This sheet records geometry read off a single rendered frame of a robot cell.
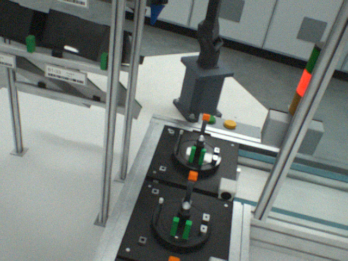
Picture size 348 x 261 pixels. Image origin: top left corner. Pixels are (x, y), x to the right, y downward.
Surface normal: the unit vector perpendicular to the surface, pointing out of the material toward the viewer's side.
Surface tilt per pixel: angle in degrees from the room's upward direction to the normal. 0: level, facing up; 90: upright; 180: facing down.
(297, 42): 90
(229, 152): 0
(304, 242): 90
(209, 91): 90
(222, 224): 0
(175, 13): 90
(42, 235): 0
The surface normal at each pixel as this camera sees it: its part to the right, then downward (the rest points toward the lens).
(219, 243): 0.15, -0.79
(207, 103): 0.44, 0.59
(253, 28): -0.31, 0.54
